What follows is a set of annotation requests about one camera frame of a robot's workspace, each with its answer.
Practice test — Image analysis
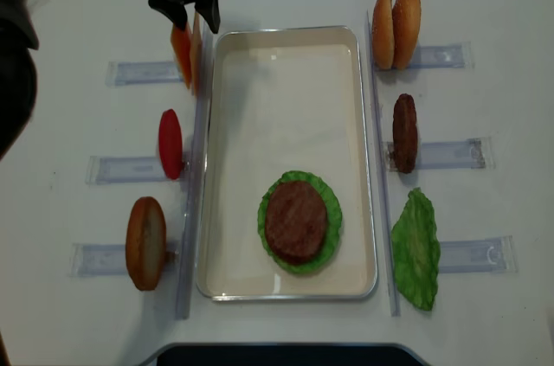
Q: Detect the brown meat patty on tray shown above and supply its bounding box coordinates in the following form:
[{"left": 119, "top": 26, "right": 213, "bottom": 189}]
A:
[{"left": 263, "top": 181, "right": 328, "bottom": 266}]

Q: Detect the sesame bun half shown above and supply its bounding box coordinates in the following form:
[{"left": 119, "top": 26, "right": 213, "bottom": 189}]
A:
[
  {"left": 392, "top": 0, "right": 422, "bottom": 70},
  {"left": 371, "top": 0, "right": 395, "bottom": 70}
]

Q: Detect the green lettuce leaf on tray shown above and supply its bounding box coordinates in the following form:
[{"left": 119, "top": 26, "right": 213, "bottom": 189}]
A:
[{"left": 257, "top": 170, "right": 343, "bottom": 275}]

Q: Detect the clear acrylic rail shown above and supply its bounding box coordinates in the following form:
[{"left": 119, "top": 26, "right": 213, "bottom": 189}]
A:
[
  {"left": 176, "top": 28, "right": 213, "bottom": 319},
  {"left": 365, "top": 11, "right": 401, "bottom": 317}
]

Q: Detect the clear holder for lettuce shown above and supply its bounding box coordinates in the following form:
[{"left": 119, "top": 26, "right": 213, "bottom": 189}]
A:
[{"left": 439, "top": 235, "right": 518, "bottom": 273}]

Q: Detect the dark base at table edge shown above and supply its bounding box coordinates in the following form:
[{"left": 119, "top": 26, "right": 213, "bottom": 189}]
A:
[{"left": 143, "top": 343, "right": 427, "bottom": 365}]

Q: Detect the brown meat patty standing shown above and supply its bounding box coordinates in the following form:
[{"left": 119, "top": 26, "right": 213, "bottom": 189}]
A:
[{"left": 393, "top": 93, "right": 418, "bottom": 174}]

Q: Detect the right sesame bun half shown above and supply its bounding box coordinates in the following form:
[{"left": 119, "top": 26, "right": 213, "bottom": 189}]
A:
[{"left": 392, "top": 0, "right": 422, "bottom": 70}]

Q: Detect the red tomato slice standing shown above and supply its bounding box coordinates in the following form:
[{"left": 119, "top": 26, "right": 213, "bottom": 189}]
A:
[{"left": 158, "top": 109, "right": 184, "bottom": 180}]

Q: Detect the clear holder for patty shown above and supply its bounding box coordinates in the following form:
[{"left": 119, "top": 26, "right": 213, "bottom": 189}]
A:
[{"left": 384, "top": 137, "right": 496, "bottom": 172}]

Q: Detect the left clear acrylic rail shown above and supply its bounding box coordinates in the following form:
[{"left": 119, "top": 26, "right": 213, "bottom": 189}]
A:
[{"left": 176, "top": 28, "right": 213, "bottom": 319}]

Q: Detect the green lettuce leaf standing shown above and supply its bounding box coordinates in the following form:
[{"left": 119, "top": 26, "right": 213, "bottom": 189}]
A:
[{"left": 391, "top": 188, "right": 441, "bottom": 311}]

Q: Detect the bun half standing left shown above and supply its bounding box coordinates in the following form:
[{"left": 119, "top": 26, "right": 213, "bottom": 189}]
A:
[{"left": 125, "top": 196, "right": 166, "bottom": 292}]

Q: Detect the cream rectangular metal tray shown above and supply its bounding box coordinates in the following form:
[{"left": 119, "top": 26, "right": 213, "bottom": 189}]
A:
[{"left": 196, "top": 26, "right": 377, "bottom": 301}]

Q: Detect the light orange cheese slice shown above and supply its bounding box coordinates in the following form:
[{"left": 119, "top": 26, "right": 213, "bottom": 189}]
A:
[{"left": 190, "top": 12, "right": 203, "bottom": 97}]

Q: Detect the clear holder for bun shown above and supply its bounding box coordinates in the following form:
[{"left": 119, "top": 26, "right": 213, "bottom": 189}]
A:
[{"left": 68, "top": 242, "right": 179, "bottom": 278}]

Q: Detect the clear holder for sesame buns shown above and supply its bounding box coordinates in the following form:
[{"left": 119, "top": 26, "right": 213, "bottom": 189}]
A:
[{"left": 374, "top": 41, "right": 473, "bottom": 72}]

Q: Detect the clear holder for tomato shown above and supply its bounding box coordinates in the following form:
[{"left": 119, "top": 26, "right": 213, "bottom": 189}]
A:
[{"left": 85, "top": 156, "right": 189, "bottom": 185}]

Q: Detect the clear holder for cheese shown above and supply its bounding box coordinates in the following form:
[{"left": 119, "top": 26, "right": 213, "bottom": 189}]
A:
[{"left": 106, "top": 61, "right": 183, "bottom": 87}]

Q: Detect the dark orange cheese slice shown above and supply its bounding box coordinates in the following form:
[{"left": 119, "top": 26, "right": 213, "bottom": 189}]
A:
[{"left": 171, "top": 23, "right": 192, "bottom": 89}]

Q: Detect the left sesame bun half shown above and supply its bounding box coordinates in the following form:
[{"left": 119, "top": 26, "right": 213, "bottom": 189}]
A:
[{"left": 371, "top": 0, "right": 395, "bottom": 70}]

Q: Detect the right clear acrylic rail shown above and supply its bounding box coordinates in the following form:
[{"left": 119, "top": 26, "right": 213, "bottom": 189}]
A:
[{"left": 365, "top": 11, "right": 401, "bottom": 317}]

